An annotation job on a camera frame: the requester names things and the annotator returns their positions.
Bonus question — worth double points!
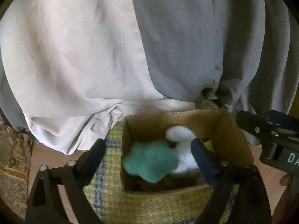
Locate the teal star-shaped soft toy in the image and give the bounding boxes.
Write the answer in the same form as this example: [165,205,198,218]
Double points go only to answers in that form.
[122,140,179,183]

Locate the person's right hand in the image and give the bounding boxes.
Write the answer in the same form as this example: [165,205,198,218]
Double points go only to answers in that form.
[273,175,293,224]

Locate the yellow and blue woven mat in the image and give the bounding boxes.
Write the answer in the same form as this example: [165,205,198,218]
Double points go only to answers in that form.
[83,105,240,224]

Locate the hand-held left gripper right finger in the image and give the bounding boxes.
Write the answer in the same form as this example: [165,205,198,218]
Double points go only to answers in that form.
[190,138,272,224]

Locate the white cloth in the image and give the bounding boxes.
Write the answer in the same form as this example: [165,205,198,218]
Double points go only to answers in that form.
[0,0,195,155]

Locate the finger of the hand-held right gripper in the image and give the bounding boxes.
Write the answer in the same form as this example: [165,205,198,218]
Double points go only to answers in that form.
[267,110,299,136]
[236,110,281,145]

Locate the grey cloth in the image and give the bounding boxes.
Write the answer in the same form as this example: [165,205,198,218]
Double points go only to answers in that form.
[0,0,299,147]

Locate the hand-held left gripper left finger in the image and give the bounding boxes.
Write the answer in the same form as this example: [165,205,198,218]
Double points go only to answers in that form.
[25,138,107,224]

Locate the brown patterned cushion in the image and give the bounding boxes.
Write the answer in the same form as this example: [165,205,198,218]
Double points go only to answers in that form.
[0,124,35,217]

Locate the brown cardboard box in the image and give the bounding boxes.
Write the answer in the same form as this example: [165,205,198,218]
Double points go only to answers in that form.
[120,108,255,194]

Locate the white plush rabbit toy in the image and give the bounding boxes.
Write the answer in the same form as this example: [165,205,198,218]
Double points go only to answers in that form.
[165,125,206,175]

